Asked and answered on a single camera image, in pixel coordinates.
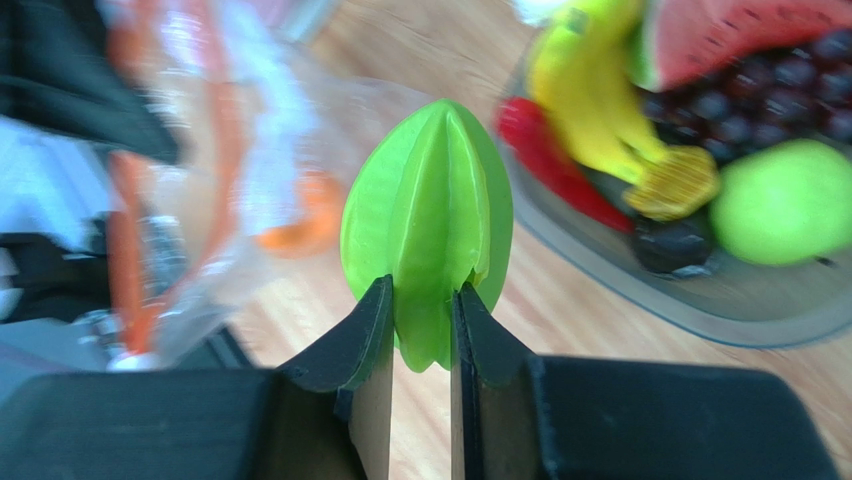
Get clear orange zip top bag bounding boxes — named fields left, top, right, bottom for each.
left=102, top=1, right=429, bottom=371

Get grey food tray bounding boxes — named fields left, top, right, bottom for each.
left=499, top=59, right=852, bottom=349

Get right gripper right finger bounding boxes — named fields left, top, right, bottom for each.
left=451, top=283, right=540, bottom=480

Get green starfruit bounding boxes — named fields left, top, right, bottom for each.
left=340, top=99, right=514, bottom=373

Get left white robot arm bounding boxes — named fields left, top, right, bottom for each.
left=1, top=1, right=180, bottom=324

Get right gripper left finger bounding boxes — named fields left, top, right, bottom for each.
left=276, top=275, right=394, bottom=479

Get red chili pepper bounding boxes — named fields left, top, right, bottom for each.
left=496, top=96, right=634, bottom=234

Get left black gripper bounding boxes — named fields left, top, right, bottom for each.
left=1, top=1, right=180, bottom=165

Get yellow bananas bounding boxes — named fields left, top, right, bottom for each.
left=526, top=1, right=665, bottom=185

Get watermelon slice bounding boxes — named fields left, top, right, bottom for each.
left=629, top=0, right=851, bottom=92

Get green apple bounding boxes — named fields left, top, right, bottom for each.
left=708, top=139, right=851, bottom=266

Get yellow corn piece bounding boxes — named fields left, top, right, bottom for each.
left=622, top=146, right=720, bottom=222

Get dark purple grapes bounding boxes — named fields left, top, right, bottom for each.
left=642, top=29, right=851, bottom=166

